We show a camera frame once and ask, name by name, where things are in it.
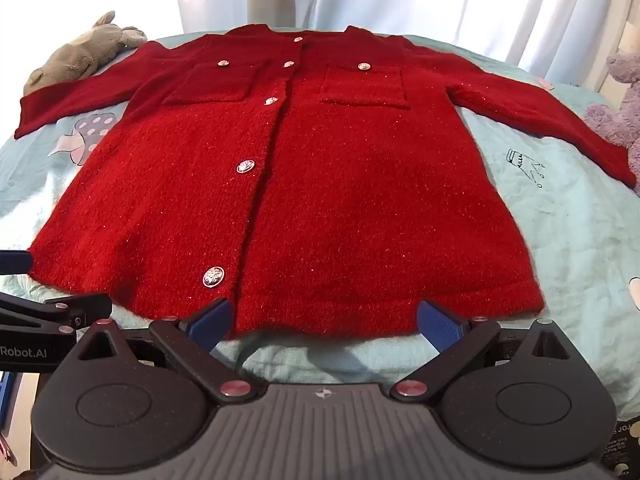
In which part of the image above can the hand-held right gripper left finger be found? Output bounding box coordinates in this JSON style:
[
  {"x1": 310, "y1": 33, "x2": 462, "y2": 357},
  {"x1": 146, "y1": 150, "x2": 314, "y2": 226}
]
[{"x1": 75, "y1": 298, "x2": 266, "y2": 405}]

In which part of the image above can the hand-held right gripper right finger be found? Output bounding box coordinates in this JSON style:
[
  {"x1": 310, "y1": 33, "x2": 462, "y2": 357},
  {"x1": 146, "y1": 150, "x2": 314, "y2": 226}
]
[{"x1": 390, "y1": 299, "x2": 571, "y2": 404}]

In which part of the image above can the grey plush toy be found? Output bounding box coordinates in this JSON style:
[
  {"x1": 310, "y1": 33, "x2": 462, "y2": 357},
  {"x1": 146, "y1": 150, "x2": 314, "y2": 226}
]
[{"x1": 22, "y1": 11, "x2": 149, "y2": 97}]

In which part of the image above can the purple plush toy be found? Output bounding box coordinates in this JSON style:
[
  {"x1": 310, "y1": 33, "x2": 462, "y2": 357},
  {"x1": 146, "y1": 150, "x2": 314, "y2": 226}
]
[{"x1": 585, "y1": 52, "x2": 640, "y2": 163}]

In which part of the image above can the red knit cardigan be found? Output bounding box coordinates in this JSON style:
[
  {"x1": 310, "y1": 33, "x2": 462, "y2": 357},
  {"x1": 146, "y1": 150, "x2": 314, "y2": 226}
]
[{"x1": 14, "y1": 24, "x2": 637, "y2": 342}]

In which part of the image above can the cream headboard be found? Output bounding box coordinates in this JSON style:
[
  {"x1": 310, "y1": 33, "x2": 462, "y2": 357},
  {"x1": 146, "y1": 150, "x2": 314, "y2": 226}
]
[{"x1": 617, "y1": 22, "x2": 640, "y2": 93}]

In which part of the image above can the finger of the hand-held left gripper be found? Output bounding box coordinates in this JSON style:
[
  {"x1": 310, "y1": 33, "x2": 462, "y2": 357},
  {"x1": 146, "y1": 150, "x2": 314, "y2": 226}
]
[
  {"x1": 0, "y1": 292, "x2": 113, "y2": 334},
  {"x1": 0, "y1": 249, "x2": 35, "y2": 277}
]

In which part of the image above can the light blue printed bedsheet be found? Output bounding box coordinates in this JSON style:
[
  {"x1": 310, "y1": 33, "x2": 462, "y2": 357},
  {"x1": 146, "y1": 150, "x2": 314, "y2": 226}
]
[{"x1": 0, "y1": 32, "x2": 640, "y2": 428}]

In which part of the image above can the dark printed packet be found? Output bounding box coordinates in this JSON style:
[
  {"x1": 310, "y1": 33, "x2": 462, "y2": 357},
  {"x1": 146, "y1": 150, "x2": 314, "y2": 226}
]
[{"x1": 597, "y1": 422, "x2": 640, "y2": 480}]

